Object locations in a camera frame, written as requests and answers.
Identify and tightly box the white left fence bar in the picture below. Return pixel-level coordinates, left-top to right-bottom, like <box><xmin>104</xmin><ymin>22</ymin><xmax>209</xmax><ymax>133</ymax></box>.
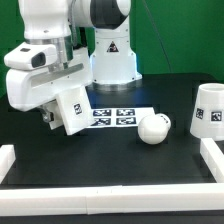
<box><xmin>0</xmin><ymin>145</ymin><xmax>16</xmax><ymax>184</ymax></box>

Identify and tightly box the white square lamp base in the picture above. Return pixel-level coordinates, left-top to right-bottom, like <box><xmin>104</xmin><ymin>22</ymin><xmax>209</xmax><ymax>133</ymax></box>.
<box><xmin>47</xmin><ymin>86</ymin><xmax>94</xmax><ymax>135</ymax></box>

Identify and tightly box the white lamp shade with markers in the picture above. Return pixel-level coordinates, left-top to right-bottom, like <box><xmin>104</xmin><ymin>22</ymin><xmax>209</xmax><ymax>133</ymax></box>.
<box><xmin>190</xmin><ymin>83</ymin><xmax>224</xmax><ymax>141</ymax></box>

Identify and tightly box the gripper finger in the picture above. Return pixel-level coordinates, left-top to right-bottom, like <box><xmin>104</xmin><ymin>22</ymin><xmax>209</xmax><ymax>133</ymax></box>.
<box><xmin>39</xmin><ymin>102</ymin><xmax>56</xmax><ymax>123</ymax></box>

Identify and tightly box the white right fence bar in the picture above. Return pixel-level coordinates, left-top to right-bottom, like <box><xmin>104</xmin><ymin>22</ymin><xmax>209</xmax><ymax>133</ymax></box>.
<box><xmin>200</xmin><ymin>138</ymin><xmax>224</xmax><ymax>183</ymax></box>

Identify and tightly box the white fence bar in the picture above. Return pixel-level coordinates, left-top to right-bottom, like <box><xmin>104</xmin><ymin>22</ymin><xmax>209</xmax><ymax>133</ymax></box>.
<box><xmin>0</xmin><ymin>183</ymin><xmax>224</xmax><ymax>216</ymax></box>
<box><xmin>200</xmin><ymin>138</ymin><xmax>224</xmax><ymax>183</ymax></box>
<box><xmin>0</xmin><ymin>145</ymin><xmax>16</xmax><ymax>184</ymax></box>

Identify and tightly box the marker sheet on table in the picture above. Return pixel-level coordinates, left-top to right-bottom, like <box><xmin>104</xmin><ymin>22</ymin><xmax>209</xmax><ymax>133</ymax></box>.
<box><xmin>91</xmin><ymin>107</ymin><xmax>155</xmax><ymax>128</ymax></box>

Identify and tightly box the white front fence bar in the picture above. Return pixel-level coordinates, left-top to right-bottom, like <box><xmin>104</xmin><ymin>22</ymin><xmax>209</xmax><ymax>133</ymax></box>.
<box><xmin>0</xmin><ymin>183</ymin><xmax>224</xmax><ymax>216</ymax></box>

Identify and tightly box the white lamp bulb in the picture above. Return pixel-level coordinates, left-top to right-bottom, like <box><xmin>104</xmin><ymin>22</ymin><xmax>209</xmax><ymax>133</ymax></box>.
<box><xmin>138</xmin><ymin>114</ymin><xmax>171</xmax><ymax>145</ymax></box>

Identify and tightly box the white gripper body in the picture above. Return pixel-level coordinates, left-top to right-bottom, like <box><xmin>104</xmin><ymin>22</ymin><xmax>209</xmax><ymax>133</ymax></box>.
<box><xmin>4</xmin><ymin>49</ymin><xmax>94</xmax><ymax>113</ymax></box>

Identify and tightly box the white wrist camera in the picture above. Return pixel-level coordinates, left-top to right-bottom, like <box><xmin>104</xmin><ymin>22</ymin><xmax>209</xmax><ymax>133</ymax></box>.
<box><xmin>4</xmin><ymin>43</ymin><xmax>57</xmax><ymax>70</ymax></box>

